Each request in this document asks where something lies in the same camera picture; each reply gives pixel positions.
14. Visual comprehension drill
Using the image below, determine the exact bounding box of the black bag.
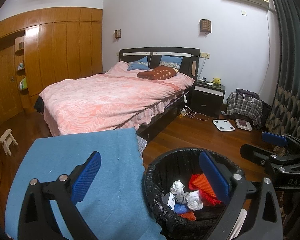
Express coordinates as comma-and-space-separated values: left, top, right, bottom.
261, 101, 272, 128

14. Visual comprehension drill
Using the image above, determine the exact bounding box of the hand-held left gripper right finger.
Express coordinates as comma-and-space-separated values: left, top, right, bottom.
199, 151, 283, 240

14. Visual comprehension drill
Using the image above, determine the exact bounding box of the wooden wardrobe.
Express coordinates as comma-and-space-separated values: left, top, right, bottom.
0, 7, 103, 120

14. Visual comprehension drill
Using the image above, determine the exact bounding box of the dark nightstand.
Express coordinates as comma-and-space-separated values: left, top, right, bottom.
191, 80, 226, 117

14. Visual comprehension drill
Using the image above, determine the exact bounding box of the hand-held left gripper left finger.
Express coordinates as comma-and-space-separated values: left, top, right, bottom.
19, 151, 102, 240

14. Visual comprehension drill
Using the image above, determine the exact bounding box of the orange mesh cloth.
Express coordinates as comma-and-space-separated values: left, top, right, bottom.
179, 210, 196, 221
189, 173, 217, 198

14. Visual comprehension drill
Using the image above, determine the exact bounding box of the wooden stool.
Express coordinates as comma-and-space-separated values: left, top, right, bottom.
0, 129, 18, 156

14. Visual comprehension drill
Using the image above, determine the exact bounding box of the wooden door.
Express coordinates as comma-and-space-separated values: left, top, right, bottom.
0, 46, 24, 120

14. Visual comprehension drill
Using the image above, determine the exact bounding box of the dark purple garment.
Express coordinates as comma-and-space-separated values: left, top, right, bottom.
236, 88, 260, 100

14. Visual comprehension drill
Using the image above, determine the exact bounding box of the blue pillow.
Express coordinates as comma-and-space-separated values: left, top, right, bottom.
160, 55, 184, 69
127, 56, 150, 71

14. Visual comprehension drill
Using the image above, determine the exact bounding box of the white bathroom scale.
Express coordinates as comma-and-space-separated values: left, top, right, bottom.
212, 119, 236, 132

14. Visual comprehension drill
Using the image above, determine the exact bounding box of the brown dotted pillow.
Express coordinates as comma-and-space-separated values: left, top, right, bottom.
137, 66, 178, 80

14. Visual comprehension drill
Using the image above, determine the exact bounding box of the pink blanket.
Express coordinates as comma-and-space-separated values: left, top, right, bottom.
39, 61, 195, 136

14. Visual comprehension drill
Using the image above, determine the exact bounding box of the white cardboard box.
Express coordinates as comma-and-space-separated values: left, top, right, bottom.
162, 192, 178, 209

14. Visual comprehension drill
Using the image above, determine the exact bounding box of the white and red scale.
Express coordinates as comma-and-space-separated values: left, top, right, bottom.
235, 119, 253, 131

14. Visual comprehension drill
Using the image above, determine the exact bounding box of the red cloth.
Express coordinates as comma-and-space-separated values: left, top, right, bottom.
199, 189, 222, 207

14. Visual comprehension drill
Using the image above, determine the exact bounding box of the white cable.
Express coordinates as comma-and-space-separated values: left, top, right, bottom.
184, 106, 209, 121

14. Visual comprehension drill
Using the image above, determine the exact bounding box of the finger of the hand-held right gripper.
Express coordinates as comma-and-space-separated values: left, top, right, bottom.
262, 131, 300, 155
239, 143, 300, 173

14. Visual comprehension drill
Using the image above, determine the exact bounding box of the light striped cloth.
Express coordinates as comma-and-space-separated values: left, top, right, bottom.
227, 207, 248, 240

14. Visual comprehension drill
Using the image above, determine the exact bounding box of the dark wooden bed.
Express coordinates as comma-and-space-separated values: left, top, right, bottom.
34, 47, 201, 140

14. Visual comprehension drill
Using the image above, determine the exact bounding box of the black trash bin with bag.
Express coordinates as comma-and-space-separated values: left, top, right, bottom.
143, 147, 248, 240

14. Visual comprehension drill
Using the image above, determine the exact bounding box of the blue table cloth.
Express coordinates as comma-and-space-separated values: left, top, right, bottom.
4, 127, 167, 240

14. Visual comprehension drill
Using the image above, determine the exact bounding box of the patterned dark curtain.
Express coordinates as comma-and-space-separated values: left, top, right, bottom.
262, 0, 300, 220

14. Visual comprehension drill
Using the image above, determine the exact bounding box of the grey quilted cloth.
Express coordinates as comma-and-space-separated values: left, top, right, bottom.
137, 136, 148, 155

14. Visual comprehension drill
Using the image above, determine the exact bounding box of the plaid bag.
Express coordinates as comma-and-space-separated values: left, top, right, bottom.
226, 92, 263, 127

